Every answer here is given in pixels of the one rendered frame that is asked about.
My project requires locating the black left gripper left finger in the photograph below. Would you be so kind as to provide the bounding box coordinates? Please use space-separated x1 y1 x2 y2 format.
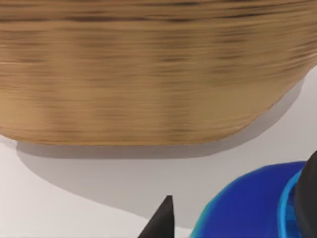
137 195 175 238

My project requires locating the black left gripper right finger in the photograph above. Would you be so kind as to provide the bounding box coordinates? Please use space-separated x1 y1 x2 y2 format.
291 150 317 238

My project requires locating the blue bottle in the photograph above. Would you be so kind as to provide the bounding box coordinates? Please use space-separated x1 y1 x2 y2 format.
190 161 313 238

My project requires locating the woven wicker basket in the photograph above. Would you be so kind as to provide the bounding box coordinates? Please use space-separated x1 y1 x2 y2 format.
0 0 317 146

